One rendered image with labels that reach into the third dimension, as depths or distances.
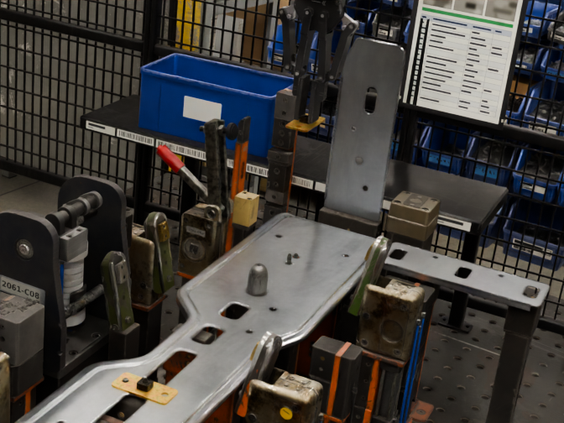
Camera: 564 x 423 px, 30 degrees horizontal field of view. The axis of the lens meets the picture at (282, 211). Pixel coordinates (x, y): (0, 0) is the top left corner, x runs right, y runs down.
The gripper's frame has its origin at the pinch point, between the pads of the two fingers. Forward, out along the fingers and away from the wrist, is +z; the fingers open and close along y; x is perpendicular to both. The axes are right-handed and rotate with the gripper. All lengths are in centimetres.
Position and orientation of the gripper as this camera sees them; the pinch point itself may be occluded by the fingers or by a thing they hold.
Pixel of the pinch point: (308, 98)
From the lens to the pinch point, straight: 168.5
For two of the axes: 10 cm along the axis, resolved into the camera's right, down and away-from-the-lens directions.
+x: 4.1, -3.2, 8.6
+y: 9.1, 2.5, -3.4
